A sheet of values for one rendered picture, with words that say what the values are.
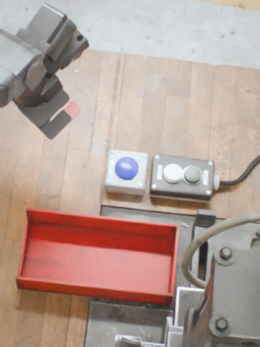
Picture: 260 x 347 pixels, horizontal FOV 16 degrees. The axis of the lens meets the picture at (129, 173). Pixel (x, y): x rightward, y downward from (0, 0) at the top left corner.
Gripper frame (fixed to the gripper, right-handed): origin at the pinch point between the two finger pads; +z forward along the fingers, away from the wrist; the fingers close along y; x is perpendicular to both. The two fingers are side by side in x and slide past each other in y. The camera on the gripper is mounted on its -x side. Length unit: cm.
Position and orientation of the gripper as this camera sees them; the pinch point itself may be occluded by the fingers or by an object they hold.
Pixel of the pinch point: (40, 102)
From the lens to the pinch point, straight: 146.0
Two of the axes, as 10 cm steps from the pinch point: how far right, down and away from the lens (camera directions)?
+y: -7.2, -6.8, 1.4
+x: -7.0, 7.2, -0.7
